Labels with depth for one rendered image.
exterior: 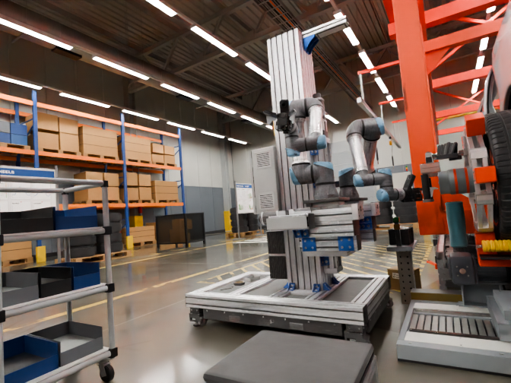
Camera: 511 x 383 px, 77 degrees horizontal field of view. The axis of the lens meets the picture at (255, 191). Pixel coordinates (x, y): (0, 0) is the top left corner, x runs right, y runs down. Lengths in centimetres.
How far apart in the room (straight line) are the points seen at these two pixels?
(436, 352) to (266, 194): 131
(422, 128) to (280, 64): 110
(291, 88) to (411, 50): 92
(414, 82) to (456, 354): 175
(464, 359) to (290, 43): 208
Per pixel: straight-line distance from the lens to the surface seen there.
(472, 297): 256
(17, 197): 657
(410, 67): 271
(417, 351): 184
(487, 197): 180
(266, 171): 228
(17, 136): 1063
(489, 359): 183
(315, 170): 197
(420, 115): 260
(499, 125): 186
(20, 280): 185
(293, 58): 243
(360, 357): 104
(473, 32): 489
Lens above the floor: 76
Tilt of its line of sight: 4 degrees up
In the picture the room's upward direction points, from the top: 5 degrees counter-clockwise
